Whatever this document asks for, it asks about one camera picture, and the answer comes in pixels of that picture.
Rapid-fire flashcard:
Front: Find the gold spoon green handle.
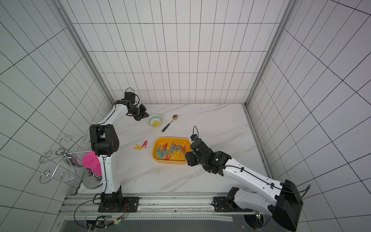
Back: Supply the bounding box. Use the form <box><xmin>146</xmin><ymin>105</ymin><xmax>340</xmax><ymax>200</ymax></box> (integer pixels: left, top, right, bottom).
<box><xmin>162</xmin><ymin>115</ymin><xmax>178</xmax><ymax>132</ymax></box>

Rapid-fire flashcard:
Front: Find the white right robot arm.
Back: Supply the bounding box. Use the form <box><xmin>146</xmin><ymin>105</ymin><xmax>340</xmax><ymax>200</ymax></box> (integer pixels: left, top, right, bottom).
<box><xmin>185</xmin><ymin>134</ymin><xmax>303</xmax><ymax>232</ymax></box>

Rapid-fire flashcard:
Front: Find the blue yellow patterned bowl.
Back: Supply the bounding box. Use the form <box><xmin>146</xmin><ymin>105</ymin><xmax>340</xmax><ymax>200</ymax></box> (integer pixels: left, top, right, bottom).
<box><xmin>147</xmin><ymin>114</ymin><xmax>163</xmax><ymax>128</ymax></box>

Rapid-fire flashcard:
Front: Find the metal wire cup rack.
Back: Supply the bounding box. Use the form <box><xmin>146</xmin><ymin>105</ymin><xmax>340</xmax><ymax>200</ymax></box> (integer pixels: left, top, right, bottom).
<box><xmin>38</xmin><ymin>134</ymin><xmax>90</xmax><ymax>184</ymax></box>

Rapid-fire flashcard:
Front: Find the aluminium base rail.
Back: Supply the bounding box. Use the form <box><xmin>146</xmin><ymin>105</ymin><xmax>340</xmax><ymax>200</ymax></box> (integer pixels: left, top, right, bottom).
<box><xmin>62</xmin><ymin>192</ymin><xmax>293</xmax><ymax>222</ymax></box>

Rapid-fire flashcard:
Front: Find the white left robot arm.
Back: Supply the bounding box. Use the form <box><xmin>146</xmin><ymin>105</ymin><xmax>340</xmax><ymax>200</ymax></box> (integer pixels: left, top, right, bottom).
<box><xmin>89</xmin><ymin>88</ymin><xmax>149</xmax><ymax>205</ymax></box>

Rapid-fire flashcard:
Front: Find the pink cup on rack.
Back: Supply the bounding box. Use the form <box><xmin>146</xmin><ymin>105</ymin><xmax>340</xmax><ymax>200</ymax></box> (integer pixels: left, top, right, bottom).
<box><xmin>82</xmin><ymin>151</ymin><xmax>102</xmax><ymax>177</ymax></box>

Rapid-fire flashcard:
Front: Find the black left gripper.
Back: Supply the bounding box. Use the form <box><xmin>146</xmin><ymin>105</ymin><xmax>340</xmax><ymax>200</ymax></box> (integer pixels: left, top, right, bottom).
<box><xmin>129</xmin><ymin>103</ymin><xmax>150</xmax><ymax>120</ymax></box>

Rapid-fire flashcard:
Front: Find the teal clothespin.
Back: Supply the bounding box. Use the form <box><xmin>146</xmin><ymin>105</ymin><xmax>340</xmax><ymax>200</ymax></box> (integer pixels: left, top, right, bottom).
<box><xmin>156</xmin><ymin>148</ymin><xmax>163</xmax><ymax>160</ymax></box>

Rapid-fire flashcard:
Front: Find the yellow plastic storage box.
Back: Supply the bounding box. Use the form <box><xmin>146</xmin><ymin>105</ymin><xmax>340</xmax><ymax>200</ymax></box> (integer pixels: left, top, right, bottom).
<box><xmin>152</xmin><ymin>137</ymin><xmax>191</xmax><ymax>164</ymax></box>

